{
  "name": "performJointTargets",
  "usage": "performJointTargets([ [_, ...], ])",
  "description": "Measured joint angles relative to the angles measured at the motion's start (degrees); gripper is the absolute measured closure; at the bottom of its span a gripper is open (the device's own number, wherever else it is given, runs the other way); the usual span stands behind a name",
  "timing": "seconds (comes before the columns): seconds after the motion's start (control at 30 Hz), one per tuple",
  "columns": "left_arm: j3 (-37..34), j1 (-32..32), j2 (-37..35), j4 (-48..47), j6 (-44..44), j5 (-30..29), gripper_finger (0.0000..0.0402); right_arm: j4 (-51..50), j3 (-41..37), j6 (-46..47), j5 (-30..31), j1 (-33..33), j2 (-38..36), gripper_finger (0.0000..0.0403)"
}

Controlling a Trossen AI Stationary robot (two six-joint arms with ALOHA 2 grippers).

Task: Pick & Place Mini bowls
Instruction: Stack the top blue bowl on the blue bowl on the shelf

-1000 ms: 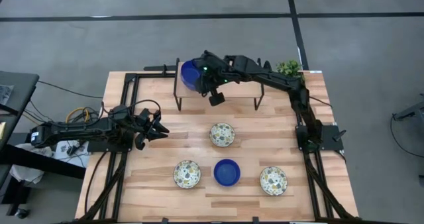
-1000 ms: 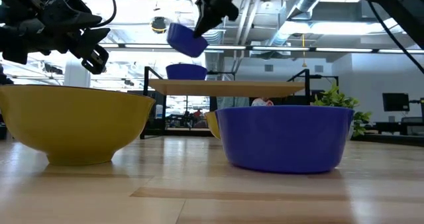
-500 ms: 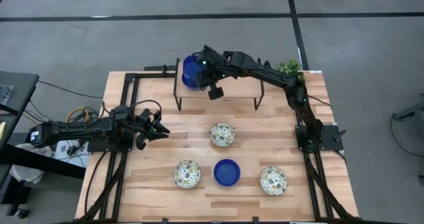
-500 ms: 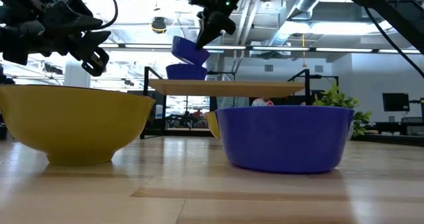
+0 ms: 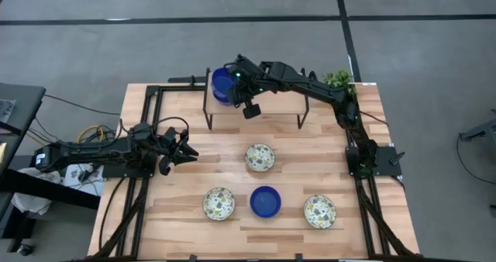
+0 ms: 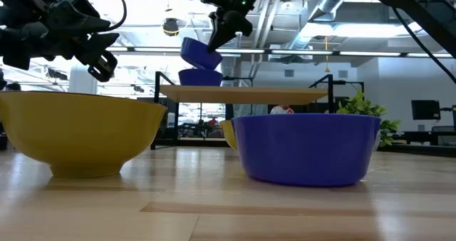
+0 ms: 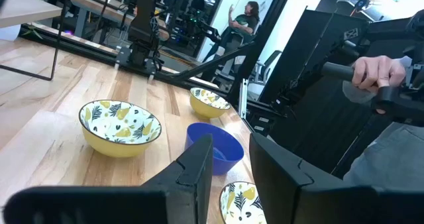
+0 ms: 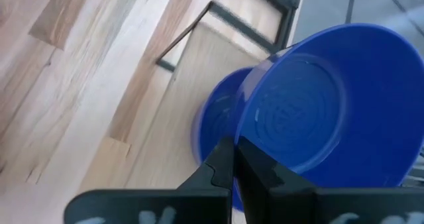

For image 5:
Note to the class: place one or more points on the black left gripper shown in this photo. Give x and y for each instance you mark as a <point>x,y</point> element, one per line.
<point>172,143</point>

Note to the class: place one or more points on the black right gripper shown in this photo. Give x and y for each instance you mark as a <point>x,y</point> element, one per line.
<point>248,81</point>

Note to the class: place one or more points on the white patterned mini bowl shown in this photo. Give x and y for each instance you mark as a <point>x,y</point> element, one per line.
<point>260,157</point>
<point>319,211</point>
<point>219,204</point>

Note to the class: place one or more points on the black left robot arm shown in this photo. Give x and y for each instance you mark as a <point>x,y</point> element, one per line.
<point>89,153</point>

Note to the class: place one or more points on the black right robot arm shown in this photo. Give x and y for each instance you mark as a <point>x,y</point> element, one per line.
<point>310,85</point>

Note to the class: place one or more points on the wooden shelf riser black legs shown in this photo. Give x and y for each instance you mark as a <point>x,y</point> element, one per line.
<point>283,103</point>

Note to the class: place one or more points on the small green potted plant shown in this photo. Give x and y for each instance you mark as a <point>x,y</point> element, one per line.
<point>337,79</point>

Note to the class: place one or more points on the white printed paper sheet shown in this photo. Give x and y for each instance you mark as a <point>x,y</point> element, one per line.
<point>70,178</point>

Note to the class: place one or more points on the black desk crossbar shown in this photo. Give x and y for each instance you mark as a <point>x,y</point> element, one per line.
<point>46,186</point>

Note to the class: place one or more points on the white crumpled cloth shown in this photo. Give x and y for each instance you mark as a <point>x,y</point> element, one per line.
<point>33,204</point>

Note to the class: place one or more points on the grey sheet on desk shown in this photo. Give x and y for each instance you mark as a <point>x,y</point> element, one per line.
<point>5,111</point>

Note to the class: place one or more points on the grey tripod stand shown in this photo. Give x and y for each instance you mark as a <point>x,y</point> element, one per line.
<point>482,131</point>

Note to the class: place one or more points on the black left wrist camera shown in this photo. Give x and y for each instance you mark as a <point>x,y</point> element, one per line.
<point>165,166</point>

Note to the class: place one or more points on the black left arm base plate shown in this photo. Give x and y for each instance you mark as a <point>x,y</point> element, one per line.
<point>128,173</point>

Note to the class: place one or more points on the black metal table frame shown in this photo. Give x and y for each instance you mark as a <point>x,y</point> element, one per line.
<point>176,87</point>

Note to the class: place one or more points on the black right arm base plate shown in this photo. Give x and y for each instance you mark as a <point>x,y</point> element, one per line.
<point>385,161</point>

